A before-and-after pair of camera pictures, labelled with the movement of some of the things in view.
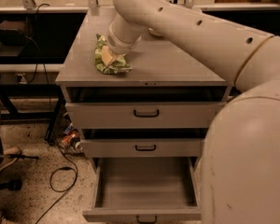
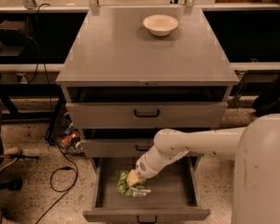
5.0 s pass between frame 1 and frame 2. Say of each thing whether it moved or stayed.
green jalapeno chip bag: moved
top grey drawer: stayed
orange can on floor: stayed
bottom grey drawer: stayed
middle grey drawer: stayed
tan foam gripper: moved
